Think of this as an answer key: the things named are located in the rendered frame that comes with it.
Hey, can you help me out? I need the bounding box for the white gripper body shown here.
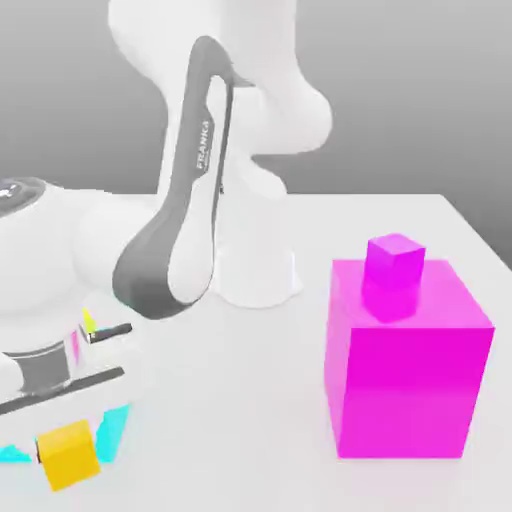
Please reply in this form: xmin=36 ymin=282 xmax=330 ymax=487
xmin=0 ymin=366 xmax=134 ymax=452

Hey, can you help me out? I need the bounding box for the small yellow cube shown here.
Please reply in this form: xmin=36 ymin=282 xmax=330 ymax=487
xmin=35 ymin=418 xmax=102 ymax=493

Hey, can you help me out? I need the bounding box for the small magenta cube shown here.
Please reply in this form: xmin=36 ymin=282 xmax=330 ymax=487
xmin=360 ymin=233 xmax=428 ymax=325

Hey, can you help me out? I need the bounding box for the large cyan box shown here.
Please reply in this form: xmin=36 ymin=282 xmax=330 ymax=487
xmin=0 ymin=403 xmax=132 ymax=465

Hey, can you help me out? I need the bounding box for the large magenta box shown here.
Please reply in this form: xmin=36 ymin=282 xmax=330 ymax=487
xmin=323 ymin=258 xmax=497 ymax=460

